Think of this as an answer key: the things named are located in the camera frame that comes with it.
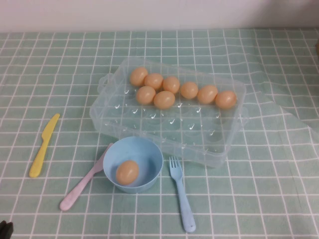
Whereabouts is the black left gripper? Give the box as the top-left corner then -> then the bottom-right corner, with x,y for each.
0,220 -> 14,239

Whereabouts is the yellow plastic knife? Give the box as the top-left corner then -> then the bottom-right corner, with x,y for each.
28,113 -> 61,178

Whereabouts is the clear plastic egg box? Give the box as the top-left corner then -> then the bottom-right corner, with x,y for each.
90,56 -> 249,169

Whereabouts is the tan egg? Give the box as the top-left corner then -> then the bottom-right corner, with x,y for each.
215,90 -> 237,110
136,85 -> 157,105
197,85 -> 219,105
115,160 -> 140,185
180,81 -> 199,100
153,90 -> 176,110
129,66 -> 149,87
144,73 -> 164,91
162,76 -> 181,95

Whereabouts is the pink plastic knife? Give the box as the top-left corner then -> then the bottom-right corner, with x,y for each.
59,142 -> 114,212

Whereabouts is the light blue plastic fork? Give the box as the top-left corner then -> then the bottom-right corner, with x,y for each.
168,156 -> 196,234

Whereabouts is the green checked tablecloth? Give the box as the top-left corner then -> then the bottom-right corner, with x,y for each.
0,27 -> 319,239

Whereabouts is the light blue plastic bowl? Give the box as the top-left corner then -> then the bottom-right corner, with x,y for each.
103,136 -> 164,194

